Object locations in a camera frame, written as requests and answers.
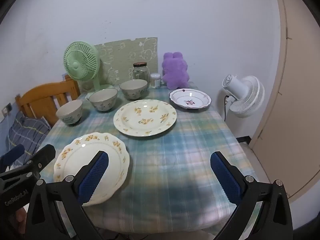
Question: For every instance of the purple plush toy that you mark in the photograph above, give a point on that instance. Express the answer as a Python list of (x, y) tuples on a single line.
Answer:
[(176, 72)]

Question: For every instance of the wall socket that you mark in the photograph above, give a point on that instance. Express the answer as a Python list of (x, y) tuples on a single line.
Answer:
[(7, 108)]

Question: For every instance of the white plate red flower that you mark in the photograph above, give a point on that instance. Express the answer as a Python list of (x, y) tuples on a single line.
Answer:
[(191, 98)]

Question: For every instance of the small white container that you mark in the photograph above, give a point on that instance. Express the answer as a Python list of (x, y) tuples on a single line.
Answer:
[(155, 81)]

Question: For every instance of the white standing fan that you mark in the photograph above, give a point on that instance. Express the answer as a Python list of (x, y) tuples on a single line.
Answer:
[(246, 95)]

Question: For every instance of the plaid tablecloth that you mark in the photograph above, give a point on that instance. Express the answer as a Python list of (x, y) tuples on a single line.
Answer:
[(175, 160)]

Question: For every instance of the large beige plate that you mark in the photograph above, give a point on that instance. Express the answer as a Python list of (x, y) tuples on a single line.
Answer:
[(70, 112)]

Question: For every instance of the grey plaid pillow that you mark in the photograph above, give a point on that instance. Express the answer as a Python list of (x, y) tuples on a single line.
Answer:
[(30, 132)]

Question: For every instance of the round yellow floral plate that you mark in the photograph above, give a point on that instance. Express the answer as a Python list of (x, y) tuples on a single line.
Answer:
[(145, 117)]

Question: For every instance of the blue patterned wall sticker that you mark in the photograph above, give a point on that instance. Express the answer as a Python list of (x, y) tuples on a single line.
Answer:
[(63, 76)]

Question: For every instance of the glass jar brown lid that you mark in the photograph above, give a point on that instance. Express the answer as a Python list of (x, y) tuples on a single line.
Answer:
[(140, 72)]

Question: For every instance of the wooden bed headboard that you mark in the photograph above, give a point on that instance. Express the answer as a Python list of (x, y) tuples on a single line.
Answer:
[(42, 100)]

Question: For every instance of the stack of patterned plates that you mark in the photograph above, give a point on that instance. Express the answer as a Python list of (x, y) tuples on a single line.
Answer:
[(77, 157)]

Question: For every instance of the person's left hand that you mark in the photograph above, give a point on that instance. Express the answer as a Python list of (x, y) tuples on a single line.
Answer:
[(18, 222)]

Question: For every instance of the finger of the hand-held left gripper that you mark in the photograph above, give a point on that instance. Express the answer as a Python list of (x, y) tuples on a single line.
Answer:
[(43, 155), (12, 155)]

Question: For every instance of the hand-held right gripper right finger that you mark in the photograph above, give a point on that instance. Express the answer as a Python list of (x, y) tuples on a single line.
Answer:
[(225, 177)]

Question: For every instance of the beige door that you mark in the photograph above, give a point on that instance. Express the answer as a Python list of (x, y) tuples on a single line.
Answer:
[(295, 105)]

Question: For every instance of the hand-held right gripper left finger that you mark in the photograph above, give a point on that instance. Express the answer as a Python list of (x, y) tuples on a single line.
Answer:
[(96, 172)]

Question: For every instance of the green printed board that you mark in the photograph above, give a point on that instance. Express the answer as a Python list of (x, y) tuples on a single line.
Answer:
[(125, 52)]

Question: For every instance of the cream floral ceramic bowl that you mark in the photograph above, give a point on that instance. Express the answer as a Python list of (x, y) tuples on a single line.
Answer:
[(103, 101), (133, 90)]

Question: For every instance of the green desk fan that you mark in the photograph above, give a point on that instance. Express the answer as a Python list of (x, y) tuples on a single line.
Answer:
[(80, 62)]

